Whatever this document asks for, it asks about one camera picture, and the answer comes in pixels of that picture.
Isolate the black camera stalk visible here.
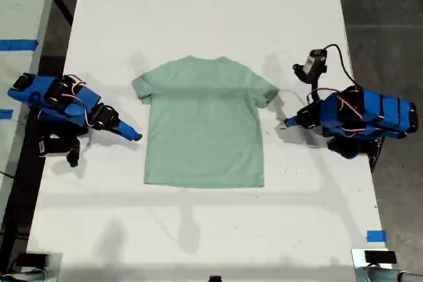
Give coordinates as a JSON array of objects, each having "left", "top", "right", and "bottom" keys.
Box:
[
  {"left": 292, "top": 63, "right": 324, "bottom": 103},
  {"left": 65, "top": 136, "right": 90, "bottom": 168}
]

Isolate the pale green T-shirt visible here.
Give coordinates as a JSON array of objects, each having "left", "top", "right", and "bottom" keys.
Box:
[{"left": 131, "top": 55, "right": 281, "bottom": 189}]

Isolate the black metal stand leg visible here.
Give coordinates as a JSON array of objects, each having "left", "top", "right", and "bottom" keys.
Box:
[{"left": 54, "top": 0, "right": 74, "bottom": 27}]

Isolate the pale side table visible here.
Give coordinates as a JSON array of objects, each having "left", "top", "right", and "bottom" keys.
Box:
[{"left": 0, "top": 0, "right": 61, "bottom": 227}]

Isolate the long blue tape strip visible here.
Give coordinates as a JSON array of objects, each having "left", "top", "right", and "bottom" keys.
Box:
[{"left": 0, "top": 40, "right": 40, "bottom": 52}]

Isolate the square blue tape piece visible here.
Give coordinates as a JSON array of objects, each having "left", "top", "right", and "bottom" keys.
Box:
[{"left": 366, "top": 230, "right": 387, "bottom": 243}]

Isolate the pale teal clamp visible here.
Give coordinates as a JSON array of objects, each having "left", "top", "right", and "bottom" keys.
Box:
[
  {"left": 0, "top": 267, "right": 50, "bottom": 282},
  {"left": 355, "top": 265, "right": 423, "bottom": 282}
]

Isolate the shiny metal plate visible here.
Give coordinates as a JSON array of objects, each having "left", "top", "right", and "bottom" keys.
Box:
[{"left": 351, "top": 248, "right": 399, "bottom": 271}]

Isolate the black camera cable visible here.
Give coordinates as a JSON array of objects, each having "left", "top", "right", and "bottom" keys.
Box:
[{"left": 322, "top": 43, "right": 360, "bottom": 90}]

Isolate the small black box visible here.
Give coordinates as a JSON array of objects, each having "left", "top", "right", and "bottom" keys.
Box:
[
  {"left": 15, "top": 253, "right": 50, "bottom": 267},
  {"left": 364, "top": 250, "right": 397, "bottom": 265}
]

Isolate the black camera box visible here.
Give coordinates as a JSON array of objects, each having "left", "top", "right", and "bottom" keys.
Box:
[
  {"left": 38, "top": 133, "right": 72, "bottom": 158},
  {"left": 303, "top": 49, "right": 328, "bottom": 75}
]

